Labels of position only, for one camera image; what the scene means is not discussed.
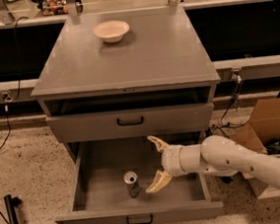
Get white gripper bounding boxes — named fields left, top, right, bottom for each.
left=146, top=135, right=186, bottom=193

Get silver redbull can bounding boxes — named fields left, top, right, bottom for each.
left=123, top=171, right=141, bottom=198

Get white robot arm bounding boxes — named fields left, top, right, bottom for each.
left=146, top=135, right=280, bottom=193

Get open grey middle drawer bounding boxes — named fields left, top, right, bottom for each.
left=55, top=136, right=224, bottom=224

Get grey drawer cabinet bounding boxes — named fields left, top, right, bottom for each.
left=24, top=1, right=235, bottom=224

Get closed grey upper drawer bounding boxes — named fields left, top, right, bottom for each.
left=46, top=104, right=213, bottom=143

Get brown cardboard box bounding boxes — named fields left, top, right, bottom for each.
left=231, top=98, right=280, bottom=199

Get white paper bowl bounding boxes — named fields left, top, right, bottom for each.
left=94, top=20, right=130, bottom=43

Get colourful items on shelf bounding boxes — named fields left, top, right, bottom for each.
left=41, top=0, right=68, bottom=16

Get black cables right floor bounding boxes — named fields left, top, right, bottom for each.
left=202, top=73, right=249, bottom=141

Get black cable left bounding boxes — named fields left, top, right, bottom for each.
left=0, top=15, right=43, bottom=163

